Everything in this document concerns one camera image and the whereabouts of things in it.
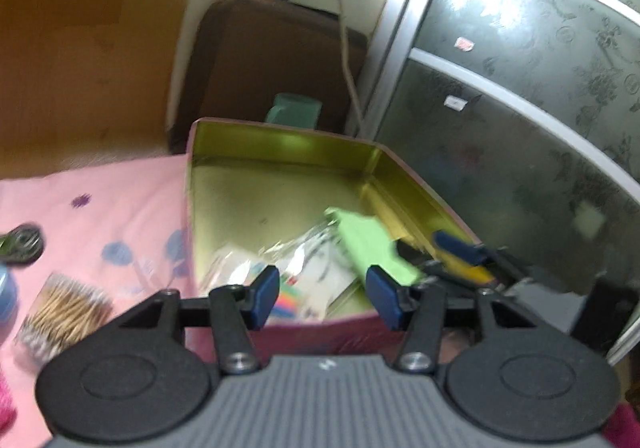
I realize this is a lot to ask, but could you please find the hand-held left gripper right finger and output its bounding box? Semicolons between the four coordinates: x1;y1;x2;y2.
365;266;551;375

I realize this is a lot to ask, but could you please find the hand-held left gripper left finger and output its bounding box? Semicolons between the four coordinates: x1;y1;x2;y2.
102;265;281;375

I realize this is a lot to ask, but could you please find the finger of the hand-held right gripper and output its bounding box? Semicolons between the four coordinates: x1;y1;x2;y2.
434;230;534;285
399;245;502;291

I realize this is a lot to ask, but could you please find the green paper packet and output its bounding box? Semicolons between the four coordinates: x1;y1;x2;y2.
324;207;422;287

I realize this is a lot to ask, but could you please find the pink biscuit tin box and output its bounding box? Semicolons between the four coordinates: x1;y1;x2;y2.
186;118;483;356

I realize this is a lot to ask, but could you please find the clear box of cotton swabs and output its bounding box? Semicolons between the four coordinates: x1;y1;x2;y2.
14;272;115;365

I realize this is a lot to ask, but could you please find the blue round container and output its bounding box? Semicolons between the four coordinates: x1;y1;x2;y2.
0;264;17;323

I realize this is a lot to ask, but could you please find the clear plastic packet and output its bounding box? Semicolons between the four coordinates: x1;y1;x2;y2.
262;222;348;271

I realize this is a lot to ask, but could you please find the frosted glass sliding door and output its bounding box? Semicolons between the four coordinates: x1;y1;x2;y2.
357;0;640;365

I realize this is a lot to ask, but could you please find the pink leaf-print cloth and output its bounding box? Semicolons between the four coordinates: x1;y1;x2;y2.
0;155;223;448

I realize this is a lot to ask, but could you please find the green plastic cup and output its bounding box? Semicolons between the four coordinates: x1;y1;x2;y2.
265;92;322;129

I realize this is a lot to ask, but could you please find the brown padded board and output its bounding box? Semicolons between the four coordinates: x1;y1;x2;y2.
167;0;370;155

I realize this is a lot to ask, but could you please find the magenta fuzzy cloth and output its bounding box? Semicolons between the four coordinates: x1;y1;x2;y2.
0;367;17;433

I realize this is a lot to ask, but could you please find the white power cable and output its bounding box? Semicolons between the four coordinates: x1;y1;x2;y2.
327;0;365;137

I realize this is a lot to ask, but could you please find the wood-grain wall panel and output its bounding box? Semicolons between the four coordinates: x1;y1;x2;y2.
0;0;211;166

